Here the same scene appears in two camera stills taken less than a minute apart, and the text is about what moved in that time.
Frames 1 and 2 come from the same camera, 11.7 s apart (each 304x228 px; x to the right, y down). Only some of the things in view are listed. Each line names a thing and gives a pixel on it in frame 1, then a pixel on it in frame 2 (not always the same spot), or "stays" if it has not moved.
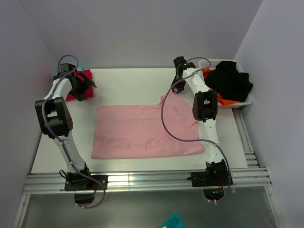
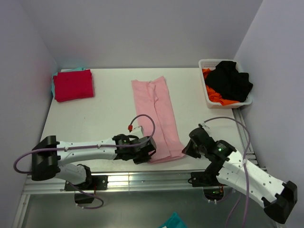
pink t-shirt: (165, 128) → (155, 113)
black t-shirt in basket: (225, 79) stays
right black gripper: (179, 88) → (188, 150)
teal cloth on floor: (174, 222) stays
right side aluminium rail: (246, 138) stays
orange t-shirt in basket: (223, 101) stays
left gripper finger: (89, 81) → (144, 156)
